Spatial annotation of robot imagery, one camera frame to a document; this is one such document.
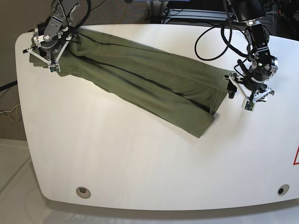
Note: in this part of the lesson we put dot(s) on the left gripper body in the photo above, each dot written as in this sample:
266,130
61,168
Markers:
248,86

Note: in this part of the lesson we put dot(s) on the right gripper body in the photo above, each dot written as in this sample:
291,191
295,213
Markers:
49,52

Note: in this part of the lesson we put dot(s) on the olive green T-shirt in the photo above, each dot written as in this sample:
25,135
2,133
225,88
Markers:
180,90

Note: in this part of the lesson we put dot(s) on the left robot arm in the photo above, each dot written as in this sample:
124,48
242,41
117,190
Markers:
263,65

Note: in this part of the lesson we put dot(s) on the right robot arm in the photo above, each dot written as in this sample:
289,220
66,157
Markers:
51,38

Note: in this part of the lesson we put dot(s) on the black bar under table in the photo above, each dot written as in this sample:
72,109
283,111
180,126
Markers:
9,85

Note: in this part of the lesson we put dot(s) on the grey metal table leg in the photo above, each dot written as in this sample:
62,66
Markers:
156,9

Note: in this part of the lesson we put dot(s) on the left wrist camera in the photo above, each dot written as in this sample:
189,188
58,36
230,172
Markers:
248,105

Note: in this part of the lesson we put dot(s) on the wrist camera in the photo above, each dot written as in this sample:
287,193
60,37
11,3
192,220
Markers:
54,67
248,105

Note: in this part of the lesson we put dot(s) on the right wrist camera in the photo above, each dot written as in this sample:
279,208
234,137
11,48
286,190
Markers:
54,67

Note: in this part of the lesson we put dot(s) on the grey metal frame rail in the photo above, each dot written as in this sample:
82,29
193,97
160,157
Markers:
193,16

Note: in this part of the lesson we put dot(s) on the right table cable grommet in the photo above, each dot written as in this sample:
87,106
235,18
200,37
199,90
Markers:
283,189

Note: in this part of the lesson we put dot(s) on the table cable grommet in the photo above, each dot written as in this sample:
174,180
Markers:
283,189
83,192

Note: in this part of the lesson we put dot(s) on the left table cable grommet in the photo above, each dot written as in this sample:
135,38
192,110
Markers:
83,192

